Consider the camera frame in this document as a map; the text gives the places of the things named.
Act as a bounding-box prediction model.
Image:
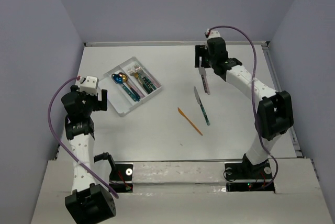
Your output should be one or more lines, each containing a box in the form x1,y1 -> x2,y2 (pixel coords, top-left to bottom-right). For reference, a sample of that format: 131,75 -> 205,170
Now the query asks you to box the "white divided cutlery tray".
98,57 -> 162,117

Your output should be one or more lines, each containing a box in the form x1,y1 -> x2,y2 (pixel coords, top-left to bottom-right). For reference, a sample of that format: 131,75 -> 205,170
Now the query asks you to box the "fork with black handle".
135,64 -> 153,94

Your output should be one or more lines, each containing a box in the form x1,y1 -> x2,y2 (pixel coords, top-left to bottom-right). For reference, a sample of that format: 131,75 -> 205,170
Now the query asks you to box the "fork with pink handle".
136,64 -> 160,89

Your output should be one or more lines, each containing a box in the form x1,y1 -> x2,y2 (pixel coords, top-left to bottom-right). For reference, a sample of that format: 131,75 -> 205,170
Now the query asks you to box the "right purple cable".
208,26 -> 278,189

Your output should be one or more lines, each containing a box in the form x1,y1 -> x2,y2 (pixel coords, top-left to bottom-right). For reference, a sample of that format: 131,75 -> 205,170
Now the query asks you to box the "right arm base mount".
223,162 -> 275,192

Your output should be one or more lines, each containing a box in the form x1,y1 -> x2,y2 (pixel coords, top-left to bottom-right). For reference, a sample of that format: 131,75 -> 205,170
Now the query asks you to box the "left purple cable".
48,76 -> 120,198

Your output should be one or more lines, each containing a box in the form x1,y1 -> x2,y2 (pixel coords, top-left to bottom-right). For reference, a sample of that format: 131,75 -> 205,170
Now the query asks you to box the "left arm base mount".
94,152 -> 133,193

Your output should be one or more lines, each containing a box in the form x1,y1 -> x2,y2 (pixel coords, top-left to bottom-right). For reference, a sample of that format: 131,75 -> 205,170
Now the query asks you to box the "gold fork teal handle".
132,70 -> 147,92

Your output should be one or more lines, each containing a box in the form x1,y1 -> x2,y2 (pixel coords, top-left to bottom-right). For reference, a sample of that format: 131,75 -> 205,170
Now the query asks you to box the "gold spoon teal handle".
119,72 -> 140,101

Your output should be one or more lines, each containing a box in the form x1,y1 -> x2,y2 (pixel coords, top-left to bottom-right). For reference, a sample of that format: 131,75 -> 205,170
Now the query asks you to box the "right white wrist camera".
205,29 -> 221,40

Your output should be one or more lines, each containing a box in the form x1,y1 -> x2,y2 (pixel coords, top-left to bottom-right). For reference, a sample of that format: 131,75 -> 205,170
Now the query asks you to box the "orange plastic knife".
177,107 -> 203,136

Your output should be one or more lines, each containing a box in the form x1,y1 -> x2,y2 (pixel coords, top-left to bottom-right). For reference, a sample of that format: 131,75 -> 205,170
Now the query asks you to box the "silver spoon pink handle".
129,83 -> 145,98

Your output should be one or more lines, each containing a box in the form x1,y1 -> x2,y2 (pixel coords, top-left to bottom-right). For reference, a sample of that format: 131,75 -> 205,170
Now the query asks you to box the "long silver fork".
128,68 -> 136,76

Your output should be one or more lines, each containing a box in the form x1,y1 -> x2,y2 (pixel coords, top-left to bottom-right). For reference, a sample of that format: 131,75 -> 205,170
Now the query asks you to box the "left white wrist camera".
79,76 -> 99,96

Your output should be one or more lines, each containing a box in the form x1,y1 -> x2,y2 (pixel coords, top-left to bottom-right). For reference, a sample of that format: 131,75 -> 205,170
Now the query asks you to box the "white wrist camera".
79,76 -> 99,96
205,29 -> 221,40

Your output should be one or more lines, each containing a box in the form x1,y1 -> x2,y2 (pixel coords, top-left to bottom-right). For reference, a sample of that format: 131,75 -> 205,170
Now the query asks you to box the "purple cable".
208,26 -> 278,189
48,76 -> 120,198

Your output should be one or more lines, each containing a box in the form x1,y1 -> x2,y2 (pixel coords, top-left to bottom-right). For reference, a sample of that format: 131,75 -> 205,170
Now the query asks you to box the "silver spoon teal handle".
122,84 -> 138,102

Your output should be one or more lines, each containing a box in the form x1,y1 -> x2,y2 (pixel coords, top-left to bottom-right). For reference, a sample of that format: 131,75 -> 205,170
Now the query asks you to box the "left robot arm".
61,85 -> 116,223

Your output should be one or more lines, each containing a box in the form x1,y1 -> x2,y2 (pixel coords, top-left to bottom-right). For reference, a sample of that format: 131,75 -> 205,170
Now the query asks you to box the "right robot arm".
195,37 -> 294,181

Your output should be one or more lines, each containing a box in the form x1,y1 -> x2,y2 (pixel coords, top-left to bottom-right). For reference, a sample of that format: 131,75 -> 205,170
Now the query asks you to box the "fork with teal handle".
134,64 -> 157,91

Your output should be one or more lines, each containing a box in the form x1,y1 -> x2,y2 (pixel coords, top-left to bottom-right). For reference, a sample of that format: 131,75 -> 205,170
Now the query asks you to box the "blue spoon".
112,74 -> 131,91

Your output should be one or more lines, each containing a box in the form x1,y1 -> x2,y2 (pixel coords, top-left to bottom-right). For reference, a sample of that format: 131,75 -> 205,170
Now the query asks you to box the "knife with teal handle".
194,86 -> 210,126

